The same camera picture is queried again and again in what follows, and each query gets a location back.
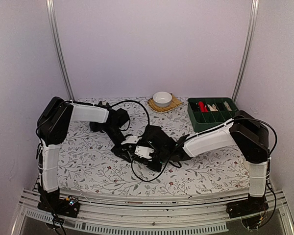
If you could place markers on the aluminium frame post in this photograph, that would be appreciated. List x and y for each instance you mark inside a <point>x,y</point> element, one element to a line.
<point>56,38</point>
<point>248,43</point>

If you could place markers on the woven straw mat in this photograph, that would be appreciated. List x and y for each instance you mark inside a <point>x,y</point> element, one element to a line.
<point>174,104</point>

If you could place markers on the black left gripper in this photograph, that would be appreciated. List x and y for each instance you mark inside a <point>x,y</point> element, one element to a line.
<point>133,145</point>

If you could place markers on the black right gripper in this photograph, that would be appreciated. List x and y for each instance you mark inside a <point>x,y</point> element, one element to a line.
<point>157,167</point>

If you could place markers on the dark navy underwear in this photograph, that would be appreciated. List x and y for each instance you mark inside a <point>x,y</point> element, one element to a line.
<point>99,127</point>

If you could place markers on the white ceramic bowl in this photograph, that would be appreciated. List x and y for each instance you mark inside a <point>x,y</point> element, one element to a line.
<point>162,99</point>

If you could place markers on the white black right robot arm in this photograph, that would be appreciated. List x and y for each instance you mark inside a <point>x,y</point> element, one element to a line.
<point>250,135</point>

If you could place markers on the right aluminium frame post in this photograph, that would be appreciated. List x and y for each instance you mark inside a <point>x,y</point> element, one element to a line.
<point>248,43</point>

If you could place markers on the left aluminium frame post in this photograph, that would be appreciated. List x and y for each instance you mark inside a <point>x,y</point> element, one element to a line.
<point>56,38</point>

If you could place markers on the black striped underwear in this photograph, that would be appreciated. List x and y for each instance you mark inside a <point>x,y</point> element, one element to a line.
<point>152,146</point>

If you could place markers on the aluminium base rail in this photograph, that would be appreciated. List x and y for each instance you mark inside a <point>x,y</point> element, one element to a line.
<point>153,215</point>

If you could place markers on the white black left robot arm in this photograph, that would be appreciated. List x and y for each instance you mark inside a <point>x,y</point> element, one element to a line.
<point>52,129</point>

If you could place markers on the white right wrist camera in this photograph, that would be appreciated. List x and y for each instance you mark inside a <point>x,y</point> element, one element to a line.
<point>144,152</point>

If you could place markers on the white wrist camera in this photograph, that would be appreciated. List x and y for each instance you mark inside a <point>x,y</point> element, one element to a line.
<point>131,140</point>
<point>144,152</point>

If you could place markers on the red rolled cloth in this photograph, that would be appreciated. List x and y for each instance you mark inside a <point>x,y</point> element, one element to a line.
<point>203,107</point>

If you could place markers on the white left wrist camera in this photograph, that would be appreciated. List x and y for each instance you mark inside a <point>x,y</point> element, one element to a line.
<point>131,140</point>

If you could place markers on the green compartment organizer box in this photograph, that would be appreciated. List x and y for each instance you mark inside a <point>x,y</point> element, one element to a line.
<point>202,121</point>

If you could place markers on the beige rolled cloth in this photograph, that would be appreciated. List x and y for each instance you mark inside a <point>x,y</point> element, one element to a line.
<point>212,108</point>

